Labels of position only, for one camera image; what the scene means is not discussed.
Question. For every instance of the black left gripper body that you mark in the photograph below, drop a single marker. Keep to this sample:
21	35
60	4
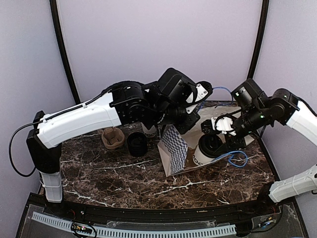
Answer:
183	127

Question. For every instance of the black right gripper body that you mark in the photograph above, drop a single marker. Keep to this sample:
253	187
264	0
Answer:
232	143

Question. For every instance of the black coffee lid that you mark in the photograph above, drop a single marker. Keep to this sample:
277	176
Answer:
209	145

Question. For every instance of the blue checkered paper bag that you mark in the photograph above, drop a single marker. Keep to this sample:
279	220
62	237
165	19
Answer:
183	153

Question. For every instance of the white paper coffee cup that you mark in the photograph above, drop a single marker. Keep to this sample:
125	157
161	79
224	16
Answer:
199	158

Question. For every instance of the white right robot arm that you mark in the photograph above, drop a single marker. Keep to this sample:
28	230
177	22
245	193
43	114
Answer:
260	110

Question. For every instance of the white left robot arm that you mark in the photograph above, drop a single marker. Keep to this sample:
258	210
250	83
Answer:
170	100

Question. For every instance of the white cup holding straws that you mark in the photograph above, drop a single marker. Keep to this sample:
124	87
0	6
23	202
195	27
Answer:
149	133

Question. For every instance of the stack of black lids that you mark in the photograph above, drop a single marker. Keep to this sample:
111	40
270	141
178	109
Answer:
137	144

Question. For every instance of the brown cardboard cup carrier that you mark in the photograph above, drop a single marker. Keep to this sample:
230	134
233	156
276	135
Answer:
113	138

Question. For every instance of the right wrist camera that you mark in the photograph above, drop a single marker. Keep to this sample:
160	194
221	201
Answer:
219	125

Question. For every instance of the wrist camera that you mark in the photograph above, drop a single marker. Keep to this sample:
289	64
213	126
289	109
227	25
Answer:
219	125
204	90

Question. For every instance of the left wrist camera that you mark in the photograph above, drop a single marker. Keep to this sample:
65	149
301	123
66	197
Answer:
204	90

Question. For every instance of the white slotted cable duct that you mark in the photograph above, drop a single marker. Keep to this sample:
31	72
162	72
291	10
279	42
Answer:
136	230

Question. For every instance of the black vertical frame post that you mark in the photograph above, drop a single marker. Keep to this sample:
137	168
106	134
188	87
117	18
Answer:
259	38

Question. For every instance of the black front rail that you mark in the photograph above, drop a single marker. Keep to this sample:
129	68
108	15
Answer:
240	212

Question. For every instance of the black left frame post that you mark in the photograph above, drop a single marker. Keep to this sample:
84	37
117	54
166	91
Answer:
62	51

